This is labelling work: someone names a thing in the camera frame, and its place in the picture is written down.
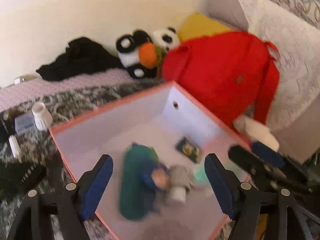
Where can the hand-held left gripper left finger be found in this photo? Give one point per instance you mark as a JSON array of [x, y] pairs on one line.
[[96, 187]]

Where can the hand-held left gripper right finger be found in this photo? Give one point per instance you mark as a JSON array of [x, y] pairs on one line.
[[220, 187]]

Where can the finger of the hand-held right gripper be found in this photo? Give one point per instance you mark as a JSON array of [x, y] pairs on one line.
[[260, 163], [268, 153]]

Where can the teal glasses case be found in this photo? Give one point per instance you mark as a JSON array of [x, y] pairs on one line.
[[133, 180]]

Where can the small picture card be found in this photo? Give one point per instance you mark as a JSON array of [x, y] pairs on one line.
[[188, 150]]

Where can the doll with brown hair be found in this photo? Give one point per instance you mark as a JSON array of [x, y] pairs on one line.
[[158, 176]]

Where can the pink storage box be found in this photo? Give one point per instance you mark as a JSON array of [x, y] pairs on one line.
[[115, 127]]

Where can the white cloth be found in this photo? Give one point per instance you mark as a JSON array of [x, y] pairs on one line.
[[260, 132]]

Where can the grey mottled blanket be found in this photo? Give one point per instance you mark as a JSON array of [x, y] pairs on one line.
[[65, 110]]

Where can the white tube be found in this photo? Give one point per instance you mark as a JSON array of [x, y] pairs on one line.
[[15, 147]]

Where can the red plush toy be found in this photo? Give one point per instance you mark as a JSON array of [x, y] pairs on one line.
[[220, 75]]

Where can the small clear plastic box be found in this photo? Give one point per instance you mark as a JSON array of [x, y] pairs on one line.
[[24, 123]]

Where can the white quilted blanket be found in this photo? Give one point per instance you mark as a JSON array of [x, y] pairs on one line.
[[287, 50]]

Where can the lilac blanket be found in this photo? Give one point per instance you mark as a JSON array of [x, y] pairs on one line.
[[62, 87]]

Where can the black cloth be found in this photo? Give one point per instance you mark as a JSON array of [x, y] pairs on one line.
[[80, 60]]

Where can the panda plush toy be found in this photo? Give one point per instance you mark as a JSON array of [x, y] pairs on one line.
[[140, 52]]

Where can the yellow pillow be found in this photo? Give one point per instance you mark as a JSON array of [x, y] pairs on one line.
[[200, 27]]

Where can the grey pillow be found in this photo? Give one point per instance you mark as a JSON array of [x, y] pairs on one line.
[[225, 5]]

